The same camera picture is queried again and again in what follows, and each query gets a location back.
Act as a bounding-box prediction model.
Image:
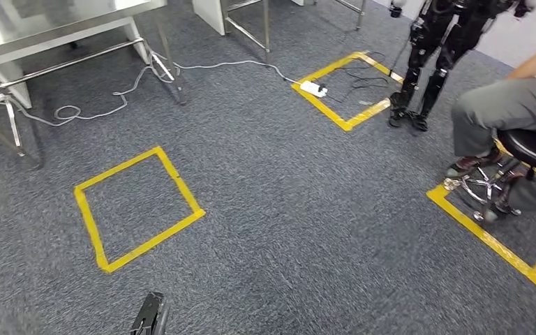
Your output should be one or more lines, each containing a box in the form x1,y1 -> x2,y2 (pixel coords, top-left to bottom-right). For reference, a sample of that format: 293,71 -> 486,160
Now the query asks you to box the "large stainless steel workbench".
0,0 -> 188,170

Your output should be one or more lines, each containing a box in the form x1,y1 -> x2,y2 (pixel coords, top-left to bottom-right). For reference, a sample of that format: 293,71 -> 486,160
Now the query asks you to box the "yellow floor tape square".
291,50 -> 406,133
73,146 -> 207,274

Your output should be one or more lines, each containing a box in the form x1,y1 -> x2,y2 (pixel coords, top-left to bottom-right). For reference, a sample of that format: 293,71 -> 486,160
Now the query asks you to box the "stainless steel table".
221,0 -> 369,52

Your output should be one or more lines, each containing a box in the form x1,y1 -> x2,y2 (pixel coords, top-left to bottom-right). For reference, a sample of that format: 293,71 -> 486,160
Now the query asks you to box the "white partition panel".
192,0 -> 228,36

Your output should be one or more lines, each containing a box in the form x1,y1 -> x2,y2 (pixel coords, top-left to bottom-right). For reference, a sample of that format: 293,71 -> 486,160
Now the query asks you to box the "black humanoid robot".
388,0 -> 535,133

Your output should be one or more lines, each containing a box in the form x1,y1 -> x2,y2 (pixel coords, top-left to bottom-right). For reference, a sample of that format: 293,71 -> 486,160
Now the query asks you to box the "person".
444,20 -> 536,216

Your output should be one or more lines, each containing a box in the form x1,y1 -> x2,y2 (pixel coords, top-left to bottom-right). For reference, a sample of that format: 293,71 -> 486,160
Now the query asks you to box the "black stool chrome wheeled base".
443,129 -> 536,224

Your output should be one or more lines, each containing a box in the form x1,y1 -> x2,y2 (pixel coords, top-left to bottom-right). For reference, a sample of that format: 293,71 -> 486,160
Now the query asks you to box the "long white power cable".
0,59 -> 302,128

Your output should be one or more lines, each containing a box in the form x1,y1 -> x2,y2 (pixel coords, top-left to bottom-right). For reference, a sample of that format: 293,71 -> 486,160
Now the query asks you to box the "black left wrist camera bracket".
131,291 -> 171,335

